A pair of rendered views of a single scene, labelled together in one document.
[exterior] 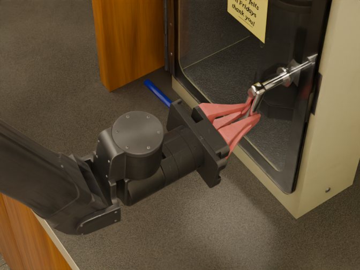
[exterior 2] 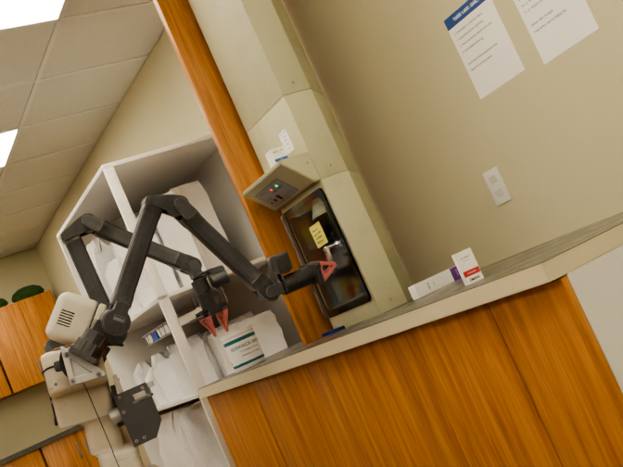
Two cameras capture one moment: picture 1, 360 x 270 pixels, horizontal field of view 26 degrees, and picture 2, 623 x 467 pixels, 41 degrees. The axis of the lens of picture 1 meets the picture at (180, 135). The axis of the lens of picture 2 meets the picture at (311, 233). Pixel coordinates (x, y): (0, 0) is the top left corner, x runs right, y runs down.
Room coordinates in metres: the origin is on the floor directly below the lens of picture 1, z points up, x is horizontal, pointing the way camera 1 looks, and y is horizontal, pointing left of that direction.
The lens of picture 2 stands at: (-2.02, -0.24, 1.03)
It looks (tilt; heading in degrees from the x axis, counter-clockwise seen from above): 5 degrees up; 4
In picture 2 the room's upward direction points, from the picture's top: 24 degrees counter-clockwise
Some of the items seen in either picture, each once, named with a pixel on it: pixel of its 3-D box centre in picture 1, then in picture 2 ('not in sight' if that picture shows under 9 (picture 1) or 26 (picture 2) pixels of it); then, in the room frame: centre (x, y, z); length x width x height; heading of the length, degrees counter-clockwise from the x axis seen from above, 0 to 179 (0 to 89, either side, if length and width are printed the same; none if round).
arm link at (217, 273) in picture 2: not in sight; (208, 273); (0.84, 0.33, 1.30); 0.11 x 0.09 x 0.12; 111
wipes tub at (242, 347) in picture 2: not in sight; (243, 348); (1.21, 0.39, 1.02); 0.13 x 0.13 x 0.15
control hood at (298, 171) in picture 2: not in sight; (279, 186); (0.73, -0.03, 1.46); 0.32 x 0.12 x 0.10; 35
